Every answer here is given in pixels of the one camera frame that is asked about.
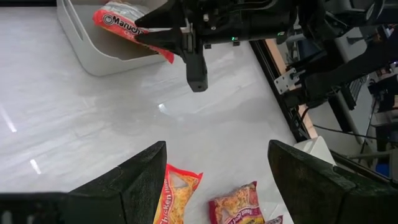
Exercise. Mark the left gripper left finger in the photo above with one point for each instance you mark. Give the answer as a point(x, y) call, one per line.
point(143, 186)

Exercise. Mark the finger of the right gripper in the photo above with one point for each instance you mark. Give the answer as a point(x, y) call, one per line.
point(168, 40)
point(168, 15)

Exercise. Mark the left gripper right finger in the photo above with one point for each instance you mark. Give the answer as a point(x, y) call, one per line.
point(304, 186)

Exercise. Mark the orange chicken noodle pack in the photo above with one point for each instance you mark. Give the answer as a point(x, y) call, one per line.
point(124, 23)
point(177, 199)

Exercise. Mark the maroon beef noodle pack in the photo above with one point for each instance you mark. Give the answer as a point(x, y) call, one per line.
point(236, 205)
point(275, 220)

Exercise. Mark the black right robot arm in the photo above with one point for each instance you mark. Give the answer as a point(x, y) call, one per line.
point(342, 62)

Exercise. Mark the light grey plastic bin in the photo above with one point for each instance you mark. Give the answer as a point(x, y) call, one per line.
point(93, 59)

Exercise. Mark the small blue object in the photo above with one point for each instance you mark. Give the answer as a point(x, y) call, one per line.
point(382, 169)

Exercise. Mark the black aluminium table frame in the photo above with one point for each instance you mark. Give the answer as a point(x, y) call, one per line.
point(292, 121)

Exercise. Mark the silver metal bracket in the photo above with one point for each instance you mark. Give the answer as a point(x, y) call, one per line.
point(286, 82)

